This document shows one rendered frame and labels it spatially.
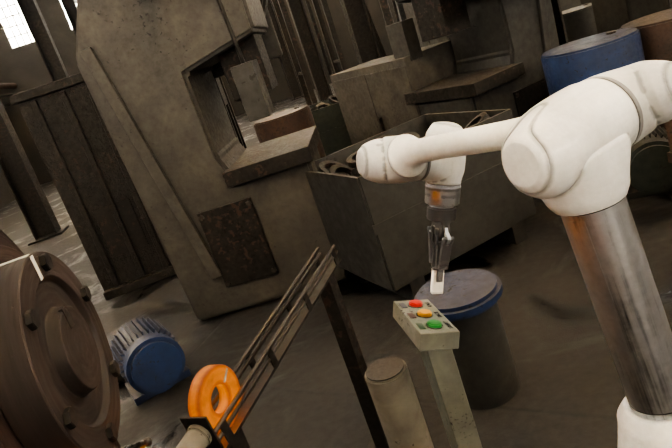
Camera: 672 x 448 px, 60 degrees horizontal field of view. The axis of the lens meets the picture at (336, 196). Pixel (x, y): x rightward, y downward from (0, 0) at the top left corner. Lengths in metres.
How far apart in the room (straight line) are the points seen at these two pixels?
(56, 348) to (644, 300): 0.84
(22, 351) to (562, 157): 0.72
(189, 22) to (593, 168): 2.78
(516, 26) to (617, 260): 3.55
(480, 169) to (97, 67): 2.17
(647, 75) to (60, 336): 0.90
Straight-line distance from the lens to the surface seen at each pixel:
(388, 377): 1.63
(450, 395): 1.77
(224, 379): 1.47
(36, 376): 0.75
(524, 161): 0.90
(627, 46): 3.91
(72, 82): 4.98
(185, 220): 3.58
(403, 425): 1.71
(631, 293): 1.03
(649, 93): 1.02
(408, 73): 4.53
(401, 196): 2.96
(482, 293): 2.10
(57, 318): 0.84
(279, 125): 5.55
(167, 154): 3.54
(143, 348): 3.05
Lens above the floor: 1.39
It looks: 14 degrees down
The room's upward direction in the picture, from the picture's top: 19 degrees counter-clockwise
